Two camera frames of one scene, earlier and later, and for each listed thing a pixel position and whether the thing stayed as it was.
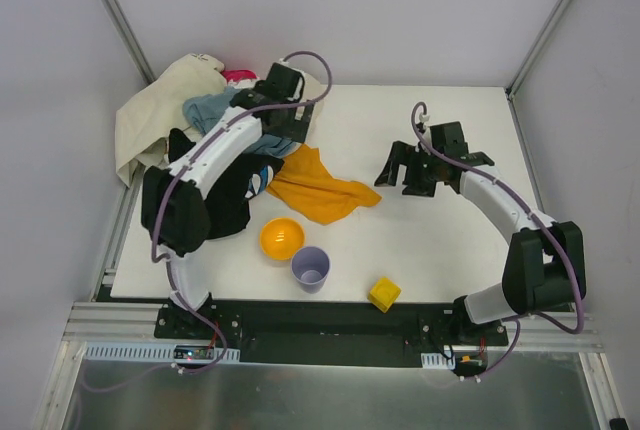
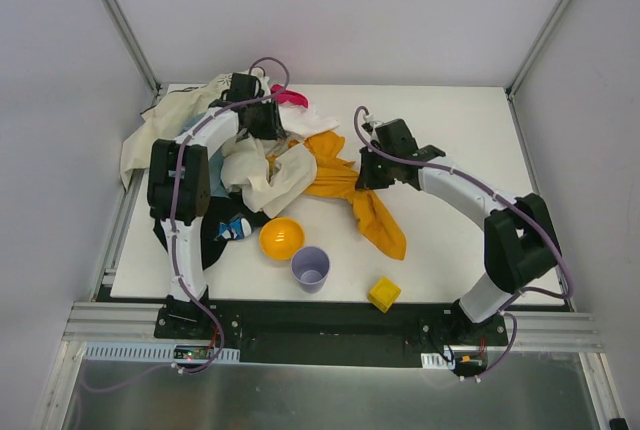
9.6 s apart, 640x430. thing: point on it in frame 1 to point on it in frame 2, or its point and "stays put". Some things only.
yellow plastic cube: x=384 y=293 stays put
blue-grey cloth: x=203 y=110 to x=217 y=187
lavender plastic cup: x=311 y=266 stays put
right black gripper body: x=413 y=170 to x=373 y=173
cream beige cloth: x=151 y=108 to x=257 y=171
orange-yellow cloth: x=304 y=182 to x=336 y=177
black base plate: x=322 y=334 stays put
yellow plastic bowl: x=281 y=237 stays put
